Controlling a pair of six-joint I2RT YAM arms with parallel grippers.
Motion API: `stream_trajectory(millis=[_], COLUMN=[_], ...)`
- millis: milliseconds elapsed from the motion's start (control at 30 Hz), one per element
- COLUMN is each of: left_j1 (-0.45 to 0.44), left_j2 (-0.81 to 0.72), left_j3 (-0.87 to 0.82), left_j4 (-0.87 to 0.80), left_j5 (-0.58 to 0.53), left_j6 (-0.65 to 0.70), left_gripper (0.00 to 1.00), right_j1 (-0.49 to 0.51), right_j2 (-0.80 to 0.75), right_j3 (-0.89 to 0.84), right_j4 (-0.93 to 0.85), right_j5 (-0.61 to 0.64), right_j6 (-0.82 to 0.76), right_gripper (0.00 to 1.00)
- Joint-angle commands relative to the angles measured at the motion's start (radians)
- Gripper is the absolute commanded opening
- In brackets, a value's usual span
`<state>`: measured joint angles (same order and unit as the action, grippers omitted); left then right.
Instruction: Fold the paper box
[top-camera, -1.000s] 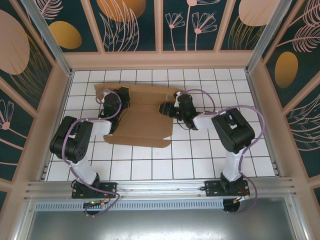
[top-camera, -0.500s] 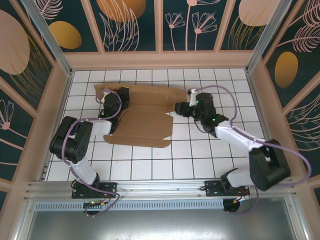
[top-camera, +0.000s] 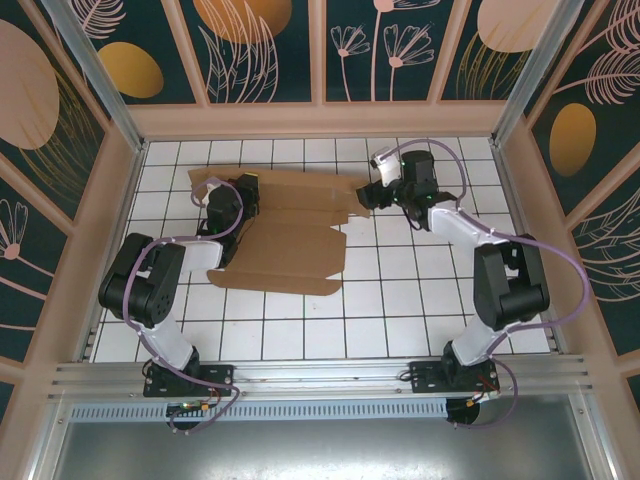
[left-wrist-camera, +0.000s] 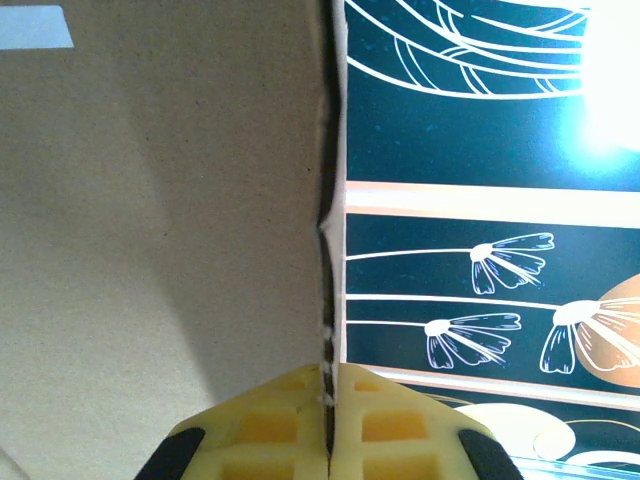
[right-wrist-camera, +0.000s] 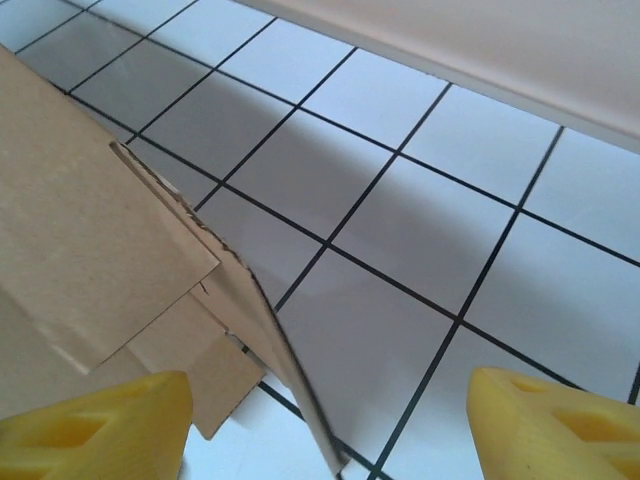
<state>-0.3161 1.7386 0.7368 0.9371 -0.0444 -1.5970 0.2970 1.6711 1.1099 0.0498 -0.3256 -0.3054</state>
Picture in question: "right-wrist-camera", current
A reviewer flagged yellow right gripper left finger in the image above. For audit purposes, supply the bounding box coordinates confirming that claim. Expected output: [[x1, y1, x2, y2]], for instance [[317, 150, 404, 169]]
[[0, 370, 193, 480]]

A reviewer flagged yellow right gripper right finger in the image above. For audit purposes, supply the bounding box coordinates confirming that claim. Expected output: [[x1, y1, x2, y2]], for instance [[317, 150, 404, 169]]
[[466, 366, 640, 480]]

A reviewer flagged brown cardboard box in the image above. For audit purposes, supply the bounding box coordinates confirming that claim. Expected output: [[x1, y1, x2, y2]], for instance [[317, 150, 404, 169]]
[[0, 44, 351, 476]]

